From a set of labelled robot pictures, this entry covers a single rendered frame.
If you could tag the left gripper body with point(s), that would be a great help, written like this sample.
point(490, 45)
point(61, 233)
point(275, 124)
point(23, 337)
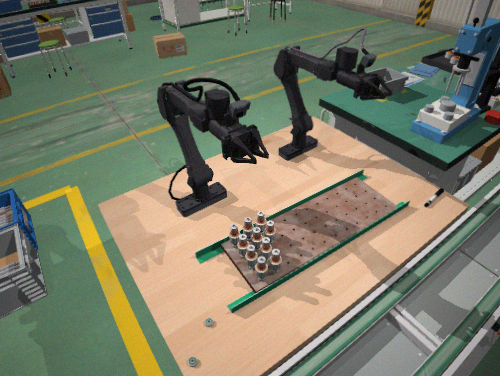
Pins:
point(353, 80)

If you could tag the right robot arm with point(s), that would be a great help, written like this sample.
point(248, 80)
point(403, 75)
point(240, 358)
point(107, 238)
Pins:
point(198, 171)

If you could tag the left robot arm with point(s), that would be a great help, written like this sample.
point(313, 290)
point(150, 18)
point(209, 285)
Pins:
point(346, 58)

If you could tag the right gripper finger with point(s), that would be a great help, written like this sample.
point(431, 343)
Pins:
point(236, 147)
point(256, 141)

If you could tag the yellow floor marking line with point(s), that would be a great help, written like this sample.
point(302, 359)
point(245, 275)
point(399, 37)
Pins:
point(46, 197)
point(134, 339)

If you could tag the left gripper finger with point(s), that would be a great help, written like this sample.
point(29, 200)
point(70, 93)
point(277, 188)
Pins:
point(366, 90)
point(379, 81)

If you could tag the brown perforated board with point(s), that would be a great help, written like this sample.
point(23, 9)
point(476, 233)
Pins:
point(315, 226)

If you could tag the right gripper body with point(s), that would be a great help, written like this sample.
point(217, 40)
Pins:
point(235, 129)

